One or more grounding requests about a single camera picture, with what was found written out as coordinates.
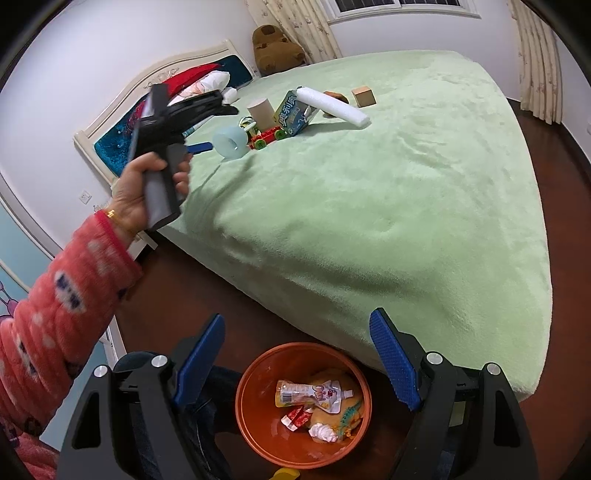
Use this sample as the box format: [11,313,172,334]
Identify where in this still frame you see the white drink pouch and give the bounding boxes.
[276,378,354,415]

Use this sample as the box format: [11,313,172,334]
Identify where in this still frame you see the floral beige curtain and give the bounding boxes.
[268,0,342,63]
[508,0,565,124]

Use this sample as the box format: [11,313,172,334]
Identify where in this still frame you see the blue snack box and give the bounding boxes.
[273,90,316,137]

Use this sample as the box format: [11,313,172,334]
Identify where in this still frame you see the brown plush toy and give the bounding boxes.
[252,24,306,75]

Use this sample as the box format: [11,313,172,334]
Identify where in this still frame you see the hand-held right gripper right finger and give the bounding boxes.
[369,308,539,480]

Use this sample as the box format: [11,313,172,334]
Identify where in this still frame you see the red snack wrapper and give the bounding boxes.
[281,405,315,431]

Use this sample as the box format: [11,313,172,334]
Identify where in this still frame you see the translucent tape roll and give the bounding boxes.
[212,127,250,161]

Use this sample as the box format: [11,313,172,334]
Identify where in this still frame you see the white crumpled wrapper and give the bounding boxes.
[308,422,338,444]

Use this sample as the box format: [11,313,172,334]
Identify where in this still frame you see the white bedside table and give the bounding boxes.
[131,228,158,251]

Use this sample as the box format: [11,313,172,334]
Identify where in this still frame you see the bed with green cover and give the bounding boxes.
[159,50,555,407]

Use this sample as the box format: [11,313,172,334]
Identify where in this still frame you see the red and white pillows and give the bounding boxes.
[165,65,220,97]

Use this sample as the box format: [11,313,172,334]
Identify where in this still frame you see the brown wooden piece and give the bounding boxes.
[323,91,349,118]

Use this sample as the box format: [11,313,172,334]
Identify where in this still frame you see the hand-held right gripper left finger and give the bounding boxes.
[55,314,227,480]

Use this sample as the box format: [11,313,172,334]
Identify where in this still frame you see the colourful toy train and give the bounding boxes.
[239,116,287,151]

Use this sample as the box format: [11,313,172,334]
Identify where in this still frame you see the white framed window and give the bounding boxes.
[323,0,478,21]

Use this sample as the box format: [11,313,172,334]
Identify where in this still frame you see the orange plastic bin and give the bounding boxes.
[235,342,372,469]

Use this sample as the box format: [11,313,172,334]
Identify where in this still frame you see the yellow snack bag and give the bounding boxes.
[309,369,363,444]

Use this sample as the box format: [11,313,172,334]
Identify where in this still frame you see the floral folded quilt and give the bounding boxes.
[180,71,232,100]

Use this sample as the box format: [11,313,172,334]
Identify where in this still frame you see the white bed headboard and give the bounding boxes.
[74,39,257,185]

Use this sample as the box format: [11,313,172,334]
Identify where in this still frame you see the person's left forearm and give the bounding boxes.
[0,215,144,467]

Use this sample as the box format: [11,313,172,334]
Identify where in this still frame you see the gold bracelet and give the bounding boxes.
[95,209,139,237]

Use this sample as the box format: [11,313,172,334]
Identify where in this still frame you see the person's left hand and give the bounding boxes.
[111,152,191,237]

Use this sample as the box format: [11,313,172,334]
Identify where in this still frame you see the white foam tube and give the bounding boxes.
[295,85,371,127]

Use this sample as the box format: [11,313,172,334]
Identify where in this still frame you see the beige paper cup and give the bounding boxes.
[247,97,276,131]

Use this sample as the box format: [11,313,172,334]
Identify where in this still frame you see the white and blue wardrobe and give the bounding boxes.
[0,173,127,370]

